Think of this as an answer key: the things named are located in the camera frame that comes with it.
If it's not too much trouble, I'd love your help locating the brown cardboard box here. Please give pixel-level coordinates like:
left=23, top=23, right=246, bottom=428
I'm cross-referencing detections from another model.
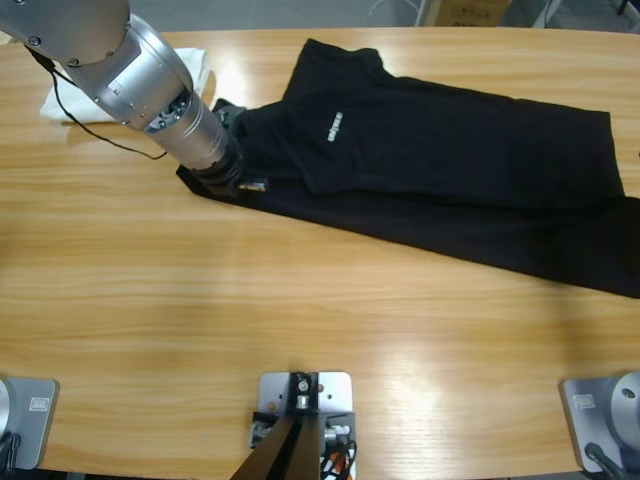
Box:
left=429, top=0, right=511, bottom=26

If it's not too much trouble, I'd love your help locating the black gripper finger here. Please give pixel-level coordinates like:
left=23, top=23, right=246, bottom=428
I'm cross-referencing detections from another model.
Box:
left=238, top=174, right=271, bottom=194

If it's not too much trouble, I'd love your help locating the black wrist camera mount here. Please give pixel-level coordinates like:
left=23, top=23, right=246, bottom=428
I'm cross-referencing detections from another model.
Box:
left=212, top=98, right=247, bottom=132

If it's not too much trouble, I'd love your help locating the black polo shirt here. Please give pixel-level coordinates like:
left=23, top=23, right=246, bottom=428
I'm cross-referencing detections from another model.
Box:
left=175, top=38, right=640, bottom=300

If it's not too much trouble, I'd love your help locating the black base cable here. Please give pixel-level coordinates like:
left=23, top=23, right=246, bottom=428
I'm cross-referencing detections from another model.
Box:
left=583, top=442, right=624, bottom=474
left=0, top=432, right=22, bottom=471

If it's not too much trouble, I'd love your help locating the orange black cable bundle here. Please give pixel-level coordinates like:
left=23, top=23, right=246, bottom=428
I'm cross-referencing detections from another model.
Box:
left=319, top=439, right=357, bottom=480

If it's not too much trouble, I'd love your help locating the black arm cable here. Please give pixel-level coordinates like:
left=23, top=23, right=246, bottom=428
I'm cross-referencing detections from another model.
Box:
left=23, top=44, right=169, bottom=161

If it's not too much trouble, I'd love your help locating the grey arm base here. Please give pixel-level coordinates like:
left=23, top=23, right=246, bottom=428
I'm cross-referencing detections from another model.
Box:
left=0, top=377, right=60, bottom=471
left=558, top=369, right=640, bottom=474

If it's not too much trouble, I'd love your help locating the white mount block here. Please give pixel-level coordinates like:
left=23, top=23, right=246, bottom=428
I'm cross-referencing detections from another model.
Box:
left=249, top=370, right=357, bottom=480

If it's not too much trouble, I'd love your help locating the dark camera post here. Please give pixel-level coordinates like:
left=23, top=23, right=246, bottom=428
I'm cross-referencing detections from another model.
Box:
left=232, top=372, right=321, bottom=480

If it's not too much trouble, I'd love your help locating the white wire frame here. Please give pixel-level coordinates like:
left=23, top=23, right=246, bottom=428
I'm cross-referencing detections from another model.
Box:
left=368, top=0, right=426, bottom=26

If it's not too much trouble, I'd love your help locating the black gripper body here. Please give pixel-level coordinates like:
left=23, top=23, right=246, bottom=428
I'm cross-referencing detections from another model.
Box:
left=192, top=154, right=246, bottom=197

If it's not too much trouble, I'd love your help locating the white folded garment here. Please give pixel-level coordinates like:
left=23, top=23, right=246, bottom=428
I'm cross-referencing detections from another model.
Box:
left=39, top=47, right=214, bottom=124

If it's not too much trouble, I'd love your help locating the grey metal leg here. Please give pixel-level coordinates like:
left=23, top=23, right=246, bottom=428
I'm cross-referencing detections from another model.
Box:
left=529, top=0, right=564, bottom=29

